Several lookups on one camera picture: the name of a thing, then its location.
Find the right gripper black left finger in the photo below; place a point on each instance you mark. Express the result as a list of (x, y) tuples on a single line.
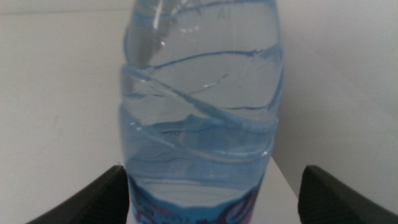
[(105, 199)]

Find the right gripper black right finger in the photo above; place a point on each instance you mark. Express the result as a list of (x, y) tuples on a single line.
[(323, 202)]

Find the clear blue-capped water bottle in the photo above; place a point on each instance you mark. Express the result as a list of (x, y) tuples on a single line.
[(199, 93)]

